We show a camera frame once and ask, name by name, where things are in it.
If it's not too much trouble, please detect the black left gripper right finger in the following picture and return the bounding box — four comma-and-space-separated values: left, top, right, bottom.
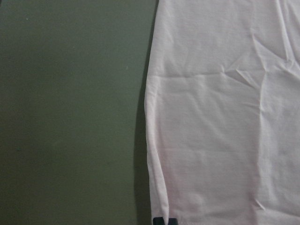
168, 218, 178, 225

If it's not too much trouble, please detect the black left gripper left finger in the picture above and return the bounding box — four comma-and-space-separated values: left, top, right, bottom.
152, 217, 164, 225

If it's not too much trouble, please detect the pink Snoopy t-shirt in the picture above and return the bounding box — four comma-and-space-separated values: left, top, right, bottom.
144, 0, 300, 225

